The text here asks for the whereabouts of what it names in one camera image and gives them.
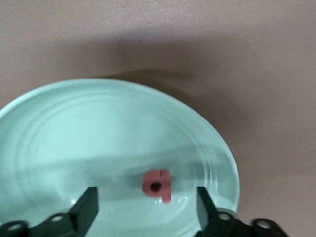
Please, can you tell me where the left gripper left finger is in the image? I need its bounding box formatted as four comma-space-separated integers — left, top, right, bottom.
0, 186, 100, 237

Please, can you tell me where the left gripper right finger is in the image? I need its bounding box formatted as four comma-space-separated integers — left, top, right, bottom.
196, 186, 290, 237

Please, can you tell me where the brown table cover sheet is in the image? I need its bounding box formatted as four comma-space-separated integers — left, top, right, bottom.
0, 0, 316, 237

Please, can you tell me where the salmon foam letter b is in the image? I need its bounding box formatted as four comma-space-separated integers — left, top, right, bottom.
142, 169, 172, 205

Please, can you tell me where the green round plate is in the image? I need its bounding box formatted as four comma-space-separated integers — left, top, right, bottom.
0, 78, 241, 237

